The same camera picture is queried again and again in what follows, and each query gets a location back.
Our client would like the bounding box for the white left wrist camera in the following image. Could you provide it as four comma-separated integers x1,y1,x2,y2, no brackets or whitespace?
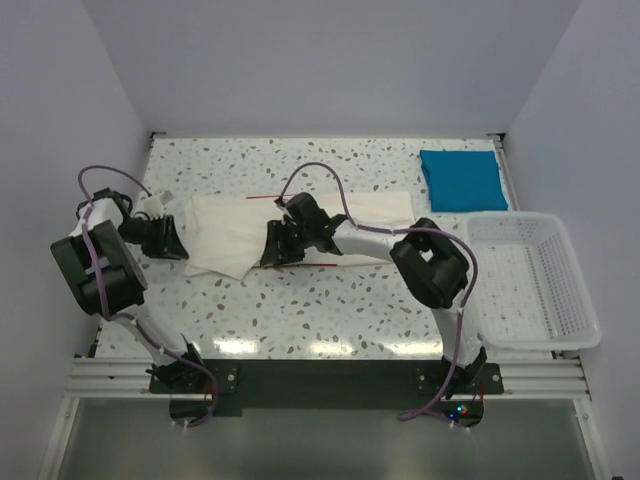
141,190,173,218

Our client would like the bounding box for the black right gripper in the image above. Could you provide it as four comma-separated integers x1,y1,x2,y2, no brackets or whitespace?
260,219,313,267

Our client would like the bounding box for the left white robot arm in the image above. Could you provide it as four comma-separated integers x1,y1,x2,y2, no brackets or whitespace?
50,188,212,392

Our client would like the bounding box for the aluminium rail frame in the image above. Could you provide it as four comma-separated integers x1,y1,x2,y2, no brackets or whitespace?
40,134,611,479

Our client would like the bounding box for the folded blue t shirt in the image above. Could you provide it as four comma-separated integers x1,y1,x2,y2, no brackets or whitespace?
419,150,508,213

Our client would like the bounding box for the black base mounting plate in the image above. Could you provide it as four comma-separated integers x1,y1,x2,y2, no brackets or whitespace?
149,359,505,426

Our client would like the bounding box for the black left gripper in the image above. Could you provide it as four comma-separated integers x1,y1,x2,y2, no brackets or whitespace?
118,213,189,260

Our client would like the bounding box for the white t shirt red print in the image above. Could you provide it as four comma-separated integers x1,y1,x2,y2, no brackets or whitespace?
182,192,415,280

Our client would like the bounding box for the white plastic basket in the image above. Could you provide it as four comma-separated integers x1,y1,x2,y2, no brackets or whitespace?
466,211,602,351

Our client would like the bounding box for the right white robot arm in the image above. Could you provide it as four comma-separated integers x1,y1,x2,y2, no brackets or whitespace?
259,193,486,393

